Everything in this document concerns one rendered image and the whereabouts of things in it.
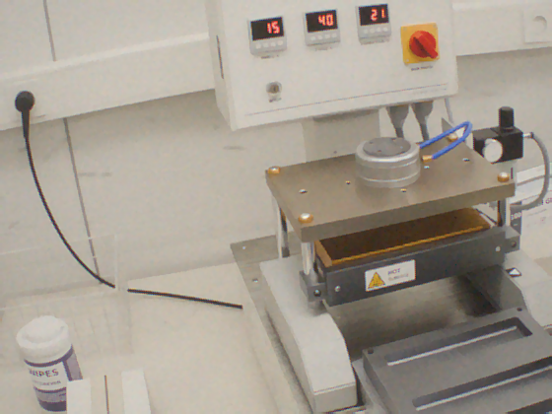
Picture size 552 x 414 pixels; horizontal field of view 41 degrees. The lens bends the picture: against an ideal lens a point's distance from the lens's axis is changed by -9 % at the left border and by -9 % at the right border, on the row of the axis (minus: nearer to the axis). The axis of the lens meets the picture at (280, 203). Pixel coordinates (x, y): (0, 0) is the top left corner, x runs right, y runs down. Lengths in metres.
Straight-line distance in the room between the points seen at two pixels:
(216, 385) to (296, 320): 0.36
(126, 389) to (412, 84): 0.58
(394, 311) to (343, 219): 0.21
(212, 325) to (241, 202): 0.28
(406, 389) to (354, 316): 0.26
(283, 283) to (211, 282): 0.55
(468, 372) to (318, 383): 0.16
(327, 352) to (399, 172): 0.23
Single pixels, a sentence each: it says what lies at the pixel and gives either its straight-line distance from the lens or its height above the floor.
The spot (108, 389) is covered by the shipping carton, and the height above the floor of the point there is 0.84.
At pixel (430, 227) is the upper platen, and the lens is 0.94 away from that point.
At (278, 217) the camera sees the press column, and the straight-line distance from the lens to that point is 1.01.
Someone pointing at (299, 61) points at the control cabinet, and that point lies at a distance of 1.02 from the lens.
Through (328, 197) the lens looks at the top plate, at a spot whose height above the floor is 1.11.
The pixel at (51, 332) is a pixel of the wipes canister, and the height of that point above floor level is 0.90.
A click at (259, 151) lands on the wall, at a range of 1.50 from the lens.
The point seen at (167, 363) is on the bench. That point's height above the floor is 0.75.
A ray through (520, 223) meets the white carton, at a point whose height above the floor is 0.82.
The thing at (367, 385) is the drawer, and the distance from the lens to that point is 0.83.
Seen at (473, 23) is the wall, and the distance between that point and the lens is 1.51.
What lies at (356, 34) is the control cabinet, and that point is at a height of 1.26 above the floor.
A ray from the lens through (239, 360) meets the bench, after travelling 1.27.
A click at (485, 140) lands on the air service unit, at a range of 1.14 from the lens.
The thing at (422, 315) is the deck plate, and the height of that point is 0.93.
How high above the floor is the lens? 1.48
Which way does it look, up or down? 24 degrees down
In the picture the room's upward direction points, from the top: 7 degrees counter-clockwise
